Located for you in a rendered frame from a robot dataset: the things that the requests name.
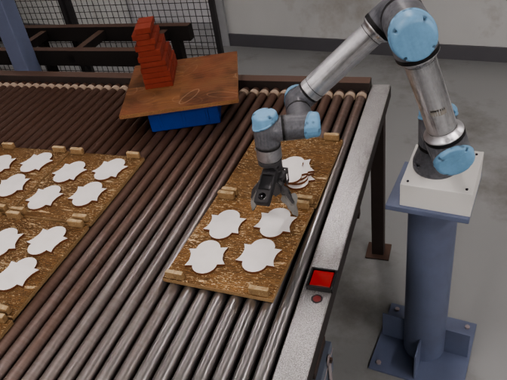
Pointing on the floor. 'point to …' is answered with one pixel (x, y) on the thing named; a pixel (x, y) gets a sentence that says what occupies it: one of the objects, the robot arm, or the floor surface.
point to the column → (425, 303)
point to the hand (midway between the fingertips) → (274, 215)
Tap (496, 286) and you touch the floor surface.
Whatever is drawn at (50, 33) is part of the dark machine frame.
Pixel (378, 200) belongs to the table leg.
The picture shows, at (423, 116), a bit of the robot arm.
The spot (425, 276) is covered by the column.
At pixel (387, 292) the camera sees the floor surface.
